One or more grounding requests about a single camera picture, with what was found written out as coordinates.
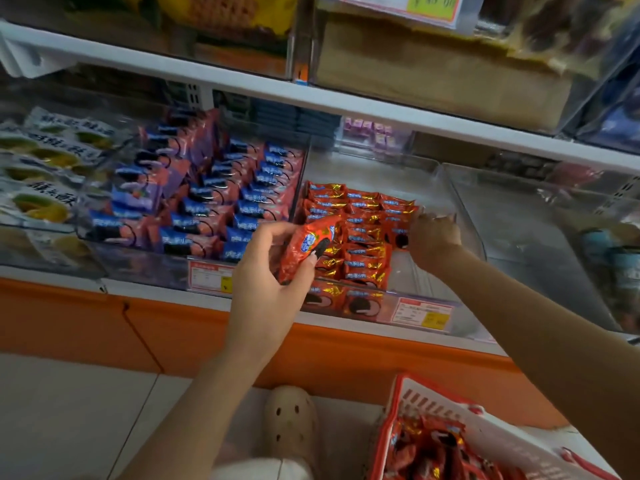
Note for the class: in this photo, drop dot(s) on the person's left hand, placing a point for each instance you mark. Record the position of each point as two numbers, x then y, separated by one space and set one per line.
260 304

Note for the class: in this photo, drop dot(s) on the person's right hand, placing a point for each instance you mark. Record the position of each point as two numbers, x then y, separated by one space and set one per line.
435 242

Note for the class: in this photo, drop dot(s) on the person's right fingers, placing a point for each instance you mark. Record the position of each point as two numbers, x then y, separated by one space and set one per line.
436 218

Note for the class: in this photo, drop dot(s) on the person's left thumb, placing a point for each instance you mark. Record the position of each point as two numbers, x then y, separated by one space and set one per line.
301 275

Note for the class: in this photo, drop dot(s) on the red cookie packet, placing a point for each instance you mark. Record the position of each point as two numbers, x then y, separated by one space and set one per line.
306 242

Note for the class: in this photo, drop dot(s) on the person's left forearm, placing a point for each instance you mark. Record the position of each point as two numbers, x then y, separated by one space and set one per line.
200 424

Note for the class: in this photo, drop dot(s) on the person's right forearm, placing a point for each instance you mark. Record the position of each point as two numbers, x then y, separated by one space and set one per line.
550 344

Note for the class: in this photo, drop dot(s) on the rows of red-gold biscuit packs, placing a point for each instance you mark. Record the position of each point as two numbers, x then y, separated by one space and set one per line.
365 234

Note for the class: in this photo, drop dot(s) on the clear plastic bin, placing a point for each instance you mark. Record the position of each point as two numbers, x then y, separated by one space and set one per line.
365 167
525 234
150 267

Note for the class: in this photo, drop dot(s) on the white-red price tag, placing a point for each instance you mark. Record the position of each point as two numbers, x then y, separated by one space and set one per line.
417 313
207 277

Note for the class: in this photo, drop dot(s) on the pile of blue-red cookie packets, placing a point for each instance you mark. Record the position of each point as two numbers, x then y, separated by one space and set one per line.
250 194

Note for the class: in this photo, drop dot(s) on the orange shelf base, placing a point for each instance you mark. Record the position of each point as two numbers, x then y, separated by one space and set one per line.
350 359

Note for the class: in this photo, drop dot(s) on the small purple boxes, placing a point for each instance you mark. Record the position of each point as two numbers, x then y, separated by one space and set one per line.
372 130

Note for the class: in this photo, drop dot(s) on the white shelf board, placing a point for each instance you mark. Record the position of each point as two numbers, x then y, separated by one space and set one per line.
350 102
160 293

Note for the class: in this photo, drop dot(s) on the cream clog shoe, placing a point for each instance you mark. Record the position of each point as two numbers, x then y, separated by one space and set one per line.
292 419

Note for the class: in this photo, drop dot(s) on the brown cardboard box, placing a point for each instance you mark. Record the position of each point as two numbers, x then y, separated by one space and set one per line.
425 69

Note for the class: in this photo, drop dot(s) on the stack of dark blue packets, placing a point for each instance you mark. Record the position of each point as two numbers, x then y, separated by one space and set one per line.
300 119

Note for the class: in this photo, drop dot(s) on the pile of pink cookie packets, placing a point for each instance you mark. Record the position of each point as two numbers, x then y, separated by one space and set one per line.
145 184

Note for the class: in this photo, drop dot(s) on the blue cups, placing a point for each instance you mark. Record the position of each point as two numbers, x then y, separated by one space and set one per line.
615 274

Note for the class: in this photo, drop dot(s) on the white trouser leg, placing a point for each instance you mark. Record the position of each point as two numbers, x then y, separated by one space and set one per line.
260 469

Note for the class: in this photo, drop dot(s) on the blue snack bags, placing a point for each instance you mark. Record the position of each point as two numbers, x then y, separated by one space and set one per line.
617 119

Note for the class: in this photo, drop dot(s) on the large price label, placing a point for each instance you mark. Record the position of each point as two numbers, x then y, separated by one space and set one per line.
400 5

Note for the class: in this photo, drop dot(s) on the heap of red basket snacks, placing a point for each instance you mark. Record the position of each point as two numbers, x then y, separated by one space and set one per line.
430 452

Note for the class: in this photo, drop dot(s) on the clear bag of dark snacks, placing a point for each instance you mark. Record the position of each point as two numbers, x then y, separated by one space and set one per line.
560 24

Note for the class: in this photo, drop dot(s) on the red shopping basket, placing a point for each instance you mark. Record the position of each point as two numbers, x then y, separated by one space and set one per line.
505 444

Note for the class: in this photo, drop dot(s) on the yellow snack bags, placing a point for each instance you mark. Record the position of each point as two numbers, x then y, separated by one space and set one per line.
225 12

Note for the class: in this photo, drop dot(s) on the pile of white pastry packets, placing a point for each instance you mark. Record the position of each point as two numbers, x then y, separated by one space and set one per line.
45 159

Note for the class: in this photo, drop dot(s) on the white shelf bracket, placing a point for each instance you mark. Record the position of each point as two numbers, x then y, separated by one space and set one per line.
30 57

